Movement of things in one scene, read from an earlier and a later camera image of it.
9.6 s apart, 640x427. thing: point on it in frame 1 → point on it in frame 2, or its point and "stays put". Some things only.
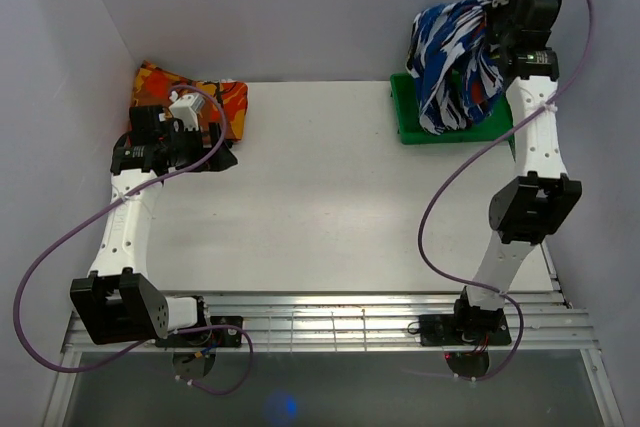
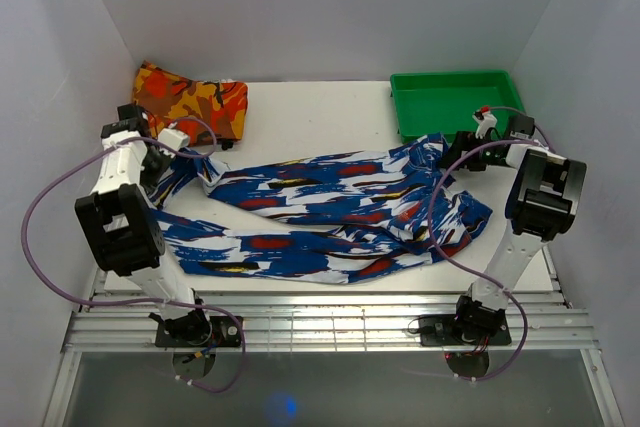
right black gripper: (491, 12) → (463, 141)
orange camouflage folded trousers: (151, 87) stays put
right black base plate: (464, 330) stays put
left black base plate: (215, 338) stays put
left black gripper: (177, 131) → (149, 182)
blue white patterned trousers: (451, 55) → (419, 205)
